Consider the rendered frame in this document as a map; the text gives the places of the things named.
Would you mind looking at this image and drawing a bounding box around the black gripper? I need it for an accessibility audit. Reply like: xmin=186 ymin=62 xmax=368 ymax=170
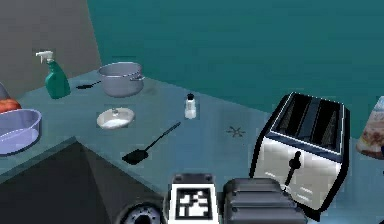
xmin=114 ymin=198 xmax=167 ymax=224

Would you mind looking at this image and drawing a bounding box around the small black utensil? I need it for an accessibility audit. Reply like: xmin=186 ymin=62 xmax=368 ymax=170
xmin=75 ymin=79 xmax=102 ymax=91

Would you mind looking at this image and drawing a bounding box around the black spatula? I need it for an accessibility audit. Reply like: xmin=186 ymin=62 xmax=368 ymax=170
xmin=121 ymin=121 xmax=182 ymax=166

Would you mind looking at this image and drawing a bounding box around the white pot lid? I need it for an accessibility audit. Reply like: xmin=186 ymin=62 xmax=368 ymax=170
xmin=96 ymin=106 xmax=136 ymax=130

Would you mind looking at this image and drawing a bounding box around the white salt shaker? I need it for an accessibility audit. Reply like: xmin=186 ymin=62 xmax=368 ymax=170
xmin=184 ymin=92 xmax=198 ymax=120

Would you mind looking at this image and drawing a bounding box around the grey metal pot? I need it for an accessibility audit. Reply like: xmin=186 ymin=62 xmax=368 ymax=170
xmin=97 ymin=61 xmax=146 ymax=99

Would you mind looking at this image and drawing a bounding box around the pale purple bowl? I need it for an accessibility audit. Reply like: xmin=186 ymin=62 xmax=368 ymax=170
xmin=0 ymin=108 xmax=43 ymax=156

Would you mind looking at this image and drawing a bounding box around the green spray bottle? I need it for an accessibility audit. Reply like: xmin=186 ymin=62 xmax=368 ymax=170
xmin=35 ymin=50 xmax=72 ymax=100

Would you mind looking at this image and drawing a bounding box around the silver black toaster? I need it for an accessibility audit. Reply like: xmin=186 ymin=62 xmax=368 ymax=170
xmin=248 ymin=91 xmax=352 ymax=221

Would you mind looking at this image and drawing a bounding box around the red orange round fruit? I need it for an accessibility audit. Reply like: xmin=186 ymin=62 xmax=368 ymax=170
xmin=0 ymin=98 xmax=22 ymax=114

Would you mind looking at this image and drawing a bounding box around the pale patterned bag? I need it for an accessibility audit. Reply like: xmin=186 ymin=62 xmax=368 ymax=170
xmin=355 ymin=95 xmax=384 ymax=160

